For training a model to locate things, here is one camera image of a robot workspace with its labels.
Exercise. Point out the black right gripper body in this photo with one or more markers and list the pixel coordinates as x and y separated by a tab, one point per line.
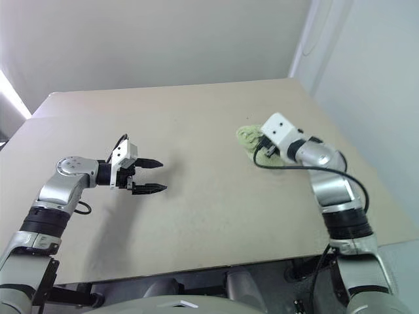
269	148

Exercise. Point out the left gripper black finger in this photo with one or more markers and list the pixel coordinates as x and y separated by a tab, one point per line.
149	188
149	163

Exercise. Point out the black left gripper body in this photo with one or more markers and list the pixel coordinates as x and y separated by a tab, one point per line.
126	180

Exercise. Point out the pale green cloth object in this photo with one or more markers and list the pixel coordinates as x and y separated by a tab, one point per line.
248	134

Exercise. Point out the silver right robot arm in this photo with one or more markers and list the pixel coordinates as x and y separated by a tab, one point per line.
330	193

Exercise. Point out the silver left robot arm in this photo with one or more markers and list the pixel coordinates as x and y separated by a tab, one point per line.
65	189

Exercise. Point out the grey rounded shape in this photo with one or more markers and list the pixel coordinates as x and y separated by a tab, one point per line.
163	288

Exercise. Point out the silver robot torso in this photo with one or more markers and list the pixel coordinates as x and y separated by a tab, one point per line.
163	305

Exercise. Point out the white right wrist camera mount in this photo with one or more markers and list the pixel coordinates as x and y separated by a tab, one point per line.
278	131

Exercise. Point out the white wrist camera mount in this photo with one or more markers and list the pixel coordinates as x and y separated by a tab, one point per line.
126	153
278	131

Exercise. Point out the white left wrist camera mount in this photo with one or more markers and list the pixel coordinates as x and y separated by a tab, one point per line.
126	153

